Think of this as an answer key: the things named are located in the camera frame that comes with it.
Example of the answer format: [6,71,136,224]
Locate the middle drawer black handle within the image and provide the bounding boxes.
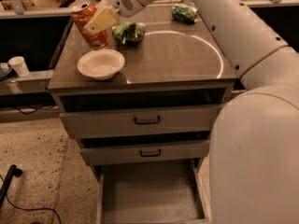
[139,149,162,158]

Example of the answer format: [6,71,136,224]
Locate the black floor cable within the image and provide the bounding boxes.
[0,173,63,224]

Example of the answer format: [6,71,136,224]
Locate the open bottom drawer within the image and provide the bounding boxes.
[96,160,211,224]

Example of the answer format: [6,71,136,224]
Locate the top drawer black handle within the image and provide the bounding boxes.
[134,116,161,125]

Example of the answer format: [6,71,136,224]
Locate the white plastic bowl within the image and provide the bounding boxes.
[77,49,125,80]

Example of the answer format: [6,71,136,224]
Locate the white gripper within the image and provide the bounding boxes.
[83,0,145,35]

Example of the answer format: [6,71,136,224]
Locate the grey drawer cabinet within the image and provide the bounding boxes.
[47,4,239,224]

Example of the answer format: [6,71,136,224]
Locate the green chip bag rear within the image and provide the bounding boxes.
[171,3,198,23]

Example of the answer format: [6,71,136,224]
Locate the green chip bag centre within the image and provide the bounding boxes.
[112,21,146,44]

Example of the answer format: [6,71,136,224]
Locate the drawer black handle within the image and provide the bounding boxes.
[134,116,161,125]
[139,149,162,158]

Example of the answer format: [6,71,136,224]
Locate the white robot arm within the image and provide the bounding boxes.
[104,0,299,224]

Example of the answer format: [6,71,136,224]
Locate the white paper cup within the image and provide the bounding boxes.
[8,56,29,77]

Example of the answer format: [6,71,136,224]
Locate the dark round plate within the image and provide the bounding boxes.
[0,63,13,81]

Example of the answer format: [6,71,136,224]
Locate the orange coke can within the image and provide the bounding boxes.
[71,2,110,50]

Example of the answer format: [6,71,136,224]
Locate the black stand on floor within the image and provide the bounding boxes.
[0,164,22,207]

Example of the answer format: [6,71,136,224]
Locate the green chip bag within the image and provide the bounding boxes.
[112,21,146,44]
[171,3,198,23]

